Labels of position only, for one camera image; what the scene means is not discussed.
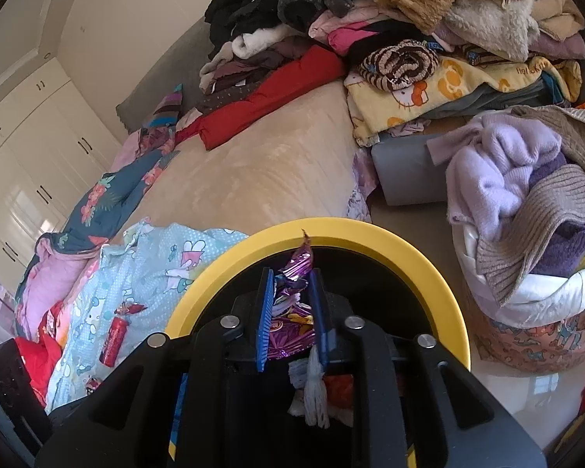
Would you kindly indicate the purple foil candy wrapper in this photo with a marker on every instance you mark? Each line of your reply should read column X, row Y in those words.
column 295, row 273

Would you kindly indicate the grey box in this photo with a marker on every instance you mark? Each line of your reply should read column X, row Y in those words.
column 404, row 170

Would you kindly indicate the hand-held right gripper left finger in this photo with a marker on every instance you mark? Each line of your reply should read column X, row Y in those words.
column 264, row 321

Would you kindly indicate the beige bed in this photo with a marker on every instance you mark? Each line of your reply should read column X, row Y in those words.
column 273, row 165

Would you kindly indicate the dark purple garment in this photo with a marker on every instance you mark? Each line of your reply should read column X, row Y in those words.
column 565, row 253

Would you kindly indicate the maroon patterned cloth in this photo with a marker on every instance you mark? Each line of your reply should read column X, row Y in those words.
column 148, row 140

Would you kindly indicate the patterned laundry basket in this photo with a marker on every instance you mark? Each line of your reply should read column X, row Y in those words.
column 531, row 341

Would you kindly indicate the yellow rimmed black trash bin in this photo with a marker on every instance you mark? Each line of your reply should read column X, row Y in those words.
column 419, row 263

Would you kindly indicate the grey headboard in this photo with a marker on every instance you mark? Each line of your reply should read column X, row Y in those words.
column 175, row 63

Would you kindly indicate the red crinkled wrapper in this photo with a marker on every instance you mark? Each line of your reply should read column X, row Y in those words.
column 126, row 308

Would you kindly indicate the pile of mixed clothes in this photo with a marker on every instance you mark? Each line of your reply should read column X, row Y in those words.
column 351, row 24

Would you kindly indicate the striped multicolour cloth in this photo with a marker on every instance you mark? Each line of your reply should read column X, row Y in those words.
column 168, row 105

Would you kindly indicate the red soda can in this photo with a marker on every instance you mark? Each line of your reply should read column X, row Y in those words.
column 113, row 343

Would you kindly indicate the small red foil wrapper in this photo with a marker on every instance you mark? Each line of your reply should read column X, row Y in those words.
column 93, row 385

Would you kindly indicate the red cloth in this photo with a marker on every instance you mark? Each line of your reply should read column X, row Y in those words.
column 34, row 360

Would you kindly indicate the blue floral quilt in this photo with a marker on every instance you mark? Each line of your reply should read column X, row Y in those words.
column 107, row 195

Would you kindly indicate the red garment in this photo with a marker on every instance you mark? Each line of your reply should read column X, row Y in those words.
column 273, row 87

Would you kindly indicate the black jacket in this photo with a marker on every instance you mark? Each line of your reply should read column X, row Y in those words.
column 243, row 0

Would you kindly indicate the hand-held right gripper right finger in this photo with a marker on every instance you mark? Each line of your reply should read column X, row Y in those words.
column 319, row 317

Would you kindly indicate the pink blanket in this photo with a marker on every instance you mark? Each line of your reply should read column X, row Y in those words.
column 53, row 273

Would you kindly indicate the brown striped scarf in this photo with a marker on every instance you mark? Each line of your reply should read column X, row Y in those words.
column 399, row 66

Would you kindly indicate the white wardrobe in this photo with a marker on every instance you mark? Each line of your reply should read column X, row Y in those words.
column 29, row 165

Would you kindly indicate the white yarn tassel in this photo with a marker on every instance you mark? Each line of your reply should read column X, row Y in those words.
column 317, row 390

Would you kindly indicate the white fleece garment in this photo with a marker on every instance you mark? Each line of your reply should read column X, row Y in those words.
column 497, row 24

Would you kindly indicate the lilac floral bed sheet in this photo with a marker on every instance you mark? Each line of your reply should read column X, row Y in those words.
column 360, row 185

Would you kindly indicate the light blue cartoon blanket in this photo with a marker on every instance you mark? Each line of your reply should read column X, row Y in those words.
column 151, row 273

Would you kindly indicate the yellow cartoon blanket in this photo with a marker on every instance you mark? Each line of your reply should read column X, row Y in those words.
column 458, row 83

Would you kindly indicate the lavender sweater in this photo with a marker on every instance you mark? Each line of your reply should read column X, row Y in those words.
column 492, row 175

